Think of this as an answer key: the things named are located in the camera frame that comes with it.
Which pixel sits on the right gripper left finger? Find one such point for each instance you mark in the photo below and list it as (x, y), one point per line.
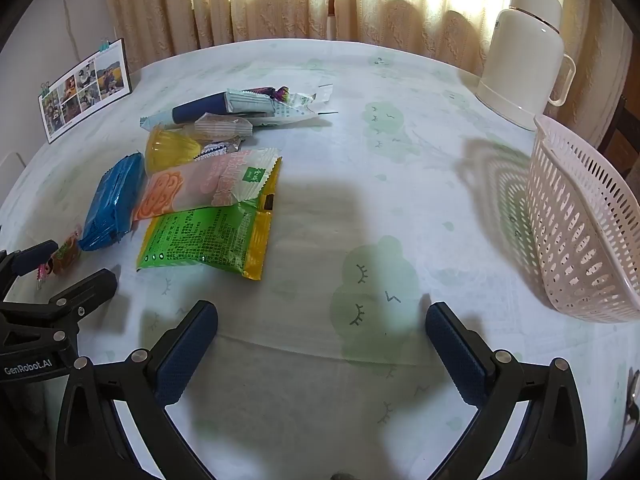
(91, 442)

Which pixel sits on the purple candy bar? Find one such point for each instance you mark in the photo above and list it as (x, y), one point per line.
(278, 94)

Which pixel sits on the pink plastic basket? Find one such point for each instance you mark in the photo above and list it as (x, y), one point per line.
(585, 223)

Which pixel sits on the photo collage stand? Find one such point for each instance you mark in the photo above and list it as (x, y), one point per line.
(94, 83)

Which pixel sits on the green yellow peanut bag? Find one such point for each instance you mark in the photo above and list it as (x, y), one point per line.
(230, 238)

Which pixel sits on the beige curtain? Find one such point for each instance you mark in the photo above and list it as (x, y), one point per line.
(457, 32)

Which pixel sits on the small striped candy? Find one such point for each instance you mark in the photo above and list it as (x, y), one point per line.
(220, 148)

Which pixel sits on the white thermos jug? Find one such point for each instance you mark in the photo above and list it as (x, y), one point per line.
(526, 67)

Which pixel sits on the blue snack packet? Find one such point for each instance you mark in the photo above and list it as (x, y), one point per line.
(109, 215)

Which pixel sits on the cloud print tablecloth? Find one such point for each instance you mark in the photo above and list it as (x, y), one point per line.
(410, 191)

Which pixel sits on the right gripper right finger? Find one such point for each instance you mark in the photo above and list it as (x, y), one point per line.
(551, 441)

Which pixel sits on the yellow jelly cup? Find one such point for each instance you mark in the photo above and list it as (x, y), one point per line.
(167, 148)

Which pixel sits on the pink cartoon candy packet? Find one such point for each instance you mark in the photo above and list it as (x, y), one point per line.
(62, 259)

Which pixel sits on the pink orange snack packet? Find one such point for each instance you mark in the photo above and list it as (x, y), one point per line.
(217, 181)

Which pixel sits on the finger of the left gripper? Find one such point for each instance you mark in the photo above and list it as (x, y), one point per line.
(22, 262)
(65, 308)

